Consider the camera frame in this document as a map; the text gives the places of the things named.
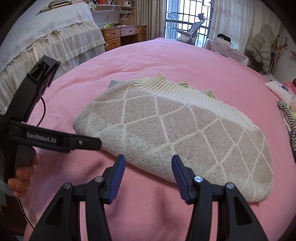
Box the grey beige argyle knit sweater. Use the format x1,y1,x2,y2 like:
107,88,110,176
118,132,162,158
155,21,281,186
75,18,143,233
73,74,273,202

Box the pile of striped clothes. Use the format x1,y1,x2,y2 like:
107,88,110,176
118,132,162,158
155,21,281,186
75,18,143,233
277,101,295,156

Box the person's left hand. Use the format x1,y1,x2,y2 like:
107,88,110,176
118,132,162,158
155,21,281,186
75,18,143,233
8,154,39,198

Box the pink bed blanket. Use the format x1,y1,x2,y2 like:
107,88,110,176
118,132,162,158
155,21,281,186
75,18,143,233
29,38,295,240

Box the white lace covered furniture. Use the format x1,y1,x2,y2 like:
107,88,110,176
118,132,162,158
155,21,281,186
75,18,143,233
1,1,105,114

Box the white pillow with whale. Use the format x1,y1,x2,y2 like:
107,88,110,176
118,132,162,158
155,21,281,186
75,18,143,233
264,81,295,105

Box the wooden drawer desk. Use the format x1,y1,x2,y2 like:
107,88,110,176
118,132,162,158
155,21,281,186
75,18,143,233
102,25,147,52

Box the white bedside table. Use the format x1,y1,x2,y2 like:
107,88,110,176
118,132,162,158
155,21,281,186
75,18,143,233
203,39,250,66

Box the olive puffer jacket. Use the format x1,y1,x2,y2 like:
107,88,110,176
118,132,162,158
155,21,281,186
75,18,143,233
245,25,274,74

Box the wooden coat rack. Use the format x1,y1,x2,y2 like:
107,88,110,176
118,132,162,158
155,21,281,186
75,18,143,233
270,35,287,74

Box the beige curtains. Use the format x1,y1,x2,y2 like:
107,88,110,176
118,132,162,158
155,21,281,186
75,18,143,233
135,0,167,40

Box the grey office chair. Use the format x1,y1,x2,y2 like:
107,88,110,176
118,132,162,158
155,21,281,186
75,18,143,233
175,13,206,46

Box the window with black grille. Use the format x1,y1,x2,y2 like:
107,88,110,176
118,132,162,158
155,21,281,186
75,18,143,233
165,0,214,48

